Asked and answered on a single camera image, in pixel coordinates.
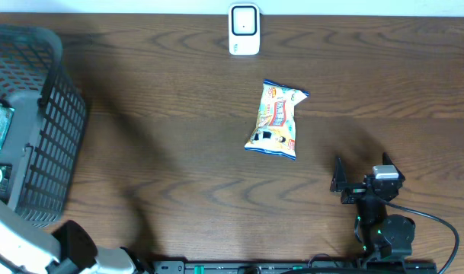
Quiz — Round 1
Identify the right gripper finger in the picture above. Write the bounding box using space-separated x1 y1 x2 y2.
381 152 405 181
330 157 347 192

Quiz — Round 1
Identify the yellow snack chip bag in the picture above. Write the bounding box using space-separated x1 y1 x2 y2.
244 79 309 160

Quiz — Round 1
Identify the dark green round-label packet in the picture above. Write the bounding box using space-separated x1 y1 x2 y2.
0 165 12 201

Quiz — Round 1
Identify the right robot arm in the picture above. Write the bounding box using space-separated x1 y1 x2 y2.
330 153 415 269

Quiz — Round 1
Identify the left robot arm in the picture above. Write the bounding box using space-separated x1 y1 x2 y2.
0 200 154 273

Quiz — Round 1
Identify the grey plastic mesh basket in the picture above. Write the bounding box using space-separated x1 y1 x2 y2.
0 25 88 228

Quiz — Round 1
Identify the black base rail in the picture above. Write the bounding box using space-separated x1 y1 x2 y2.
152 259 437 274

